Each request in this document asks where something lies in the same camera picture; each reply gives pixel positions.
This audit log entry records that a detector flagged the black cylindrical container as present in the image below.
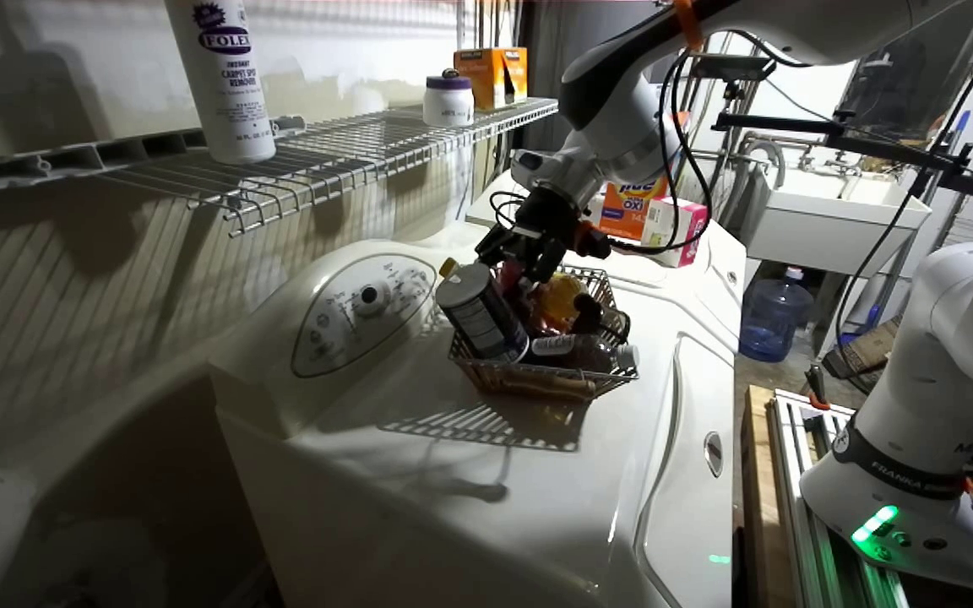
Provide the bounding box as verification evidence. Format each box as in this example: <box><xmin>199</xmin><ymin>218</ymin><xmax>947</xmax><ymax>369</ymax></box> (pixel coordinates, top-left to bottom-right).
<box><xmin>435</xmin><ymin>263</ymin><xmax>528</xmax><ymax>362</ymax></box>

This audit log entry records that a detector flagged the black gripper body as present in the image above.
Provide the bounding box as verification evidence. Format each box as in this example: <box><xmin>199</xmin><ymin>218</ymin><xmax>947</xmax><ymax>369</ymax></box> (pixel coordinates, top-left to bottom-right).
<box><xmin>475</xmin><ymin>186</ymin><xmax>610</xmax><ymax>281</ymax></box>

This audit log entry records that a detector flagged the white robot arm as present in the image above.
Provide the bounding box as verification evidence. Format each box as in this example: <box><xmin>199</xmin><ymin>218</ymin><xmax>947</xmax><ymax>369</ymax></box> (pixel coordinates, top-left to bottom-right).
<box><xmin>475</xmin><ymin>0</ymin><xmax>973</xmax><ymax>585</ymax></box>

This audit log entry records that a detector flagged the small white jar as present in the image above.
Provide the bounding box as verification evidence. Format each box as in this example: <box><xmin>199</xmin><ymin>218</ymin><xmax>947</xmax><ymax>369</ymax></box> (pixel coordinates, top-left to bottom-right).
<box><xmin>423</xmin><ymin>67</ymin><xmax>475</xmax><ymax>130</ymax></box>

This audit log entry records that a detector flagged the wire basket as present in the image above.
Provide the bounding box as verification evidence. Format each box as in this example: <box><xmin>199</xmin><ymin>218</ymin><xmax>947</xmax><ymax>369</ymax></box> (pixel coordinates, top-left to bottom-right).
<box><xmin>450</xmin><ymin>263</ymin><xmax>639</xmax><ymax>401</ymax></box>

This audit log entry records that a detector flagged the orange detergent box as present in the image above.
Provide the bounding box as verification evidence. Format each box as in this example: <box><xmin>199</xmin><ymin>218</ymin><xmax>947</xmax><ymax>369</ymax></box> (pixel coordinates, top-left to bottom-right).
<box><xmin>599</xmin><ymin>178</ymin><xmax>667</xmax><ymax>242</ymax></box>

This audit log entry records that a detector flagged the orange box on shelf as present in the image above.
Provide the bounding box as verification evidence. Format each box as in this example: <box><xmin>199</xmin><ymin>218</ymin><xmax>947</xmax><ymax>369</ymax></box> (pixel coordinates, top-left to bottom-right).
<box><xmin>452</xmin><ymin>47</ymin><xmax>528</xmax><ymax>113</ymax></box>

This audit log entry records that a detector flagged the white utility sink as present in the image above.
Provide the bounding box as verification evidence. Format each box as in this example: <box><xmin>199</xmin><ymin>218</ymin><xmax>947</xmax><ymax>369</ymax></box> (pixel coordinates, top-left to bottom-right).
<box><xmin>750</xmin><ymin>170</ymin><xmax>930</xmax><ymax>273</ymax></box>

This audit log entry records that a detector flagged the white spray bottle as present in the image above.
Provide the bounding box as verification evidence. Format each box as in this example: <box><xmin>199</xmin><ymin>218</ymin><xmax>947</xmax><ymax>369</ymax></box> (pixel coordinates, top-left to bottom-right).
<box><xmin>166</xmin><ymin>0</ymin><xmax>277</xmax><ymax>167</ymax></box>

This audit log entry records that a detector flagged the pink white box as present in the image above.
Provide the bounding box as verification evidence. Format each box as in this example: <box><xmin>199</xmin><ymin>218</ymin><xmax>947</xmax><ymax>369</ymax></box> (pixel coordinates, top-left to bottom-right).
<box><xmin>667</xmin><ymin>201</ymin><xmax>709</xmax><ymax>266</ymax></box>

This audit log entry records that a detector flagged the yellow item in basket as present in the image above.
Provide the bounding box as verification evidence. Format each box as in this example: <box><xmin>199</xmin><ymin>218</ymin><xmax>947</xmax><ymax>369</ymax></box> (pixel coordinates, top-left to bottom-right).
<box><xmin>540</xmin><ymin>273</ymin><xmax>581</xmax><ymax>333</ymax></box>

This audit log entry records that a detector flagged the blue water jug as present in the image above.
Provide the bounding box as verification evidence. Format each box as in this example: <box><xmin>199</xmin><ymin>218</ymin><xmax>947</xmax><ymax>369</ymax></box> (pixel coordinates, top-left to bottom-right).
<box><xmin>739</xmin><ymin>266</ymin><xmax>815</xmax><ymax>362</ymax></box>

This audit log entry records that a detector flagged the white washing machine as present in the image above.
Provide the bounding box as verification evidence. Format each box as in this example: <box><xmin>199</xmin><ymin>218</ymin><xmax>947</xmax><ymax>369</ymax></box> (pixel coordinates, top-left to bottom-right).
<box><xmin>0</xmin><ymin>161</ymin><xmax>750</xmax><ymax>608</ymax></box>

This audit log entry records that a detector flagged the white wire shelf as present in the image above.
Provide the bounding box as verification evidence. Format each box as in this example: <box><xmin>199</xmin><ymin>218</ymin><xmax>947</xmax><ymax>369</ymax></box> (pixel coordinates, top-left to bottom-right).
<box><xmin>0</xmin><ymin>99</ymin><xmax>556</xmax><ymax>238</ymax></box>

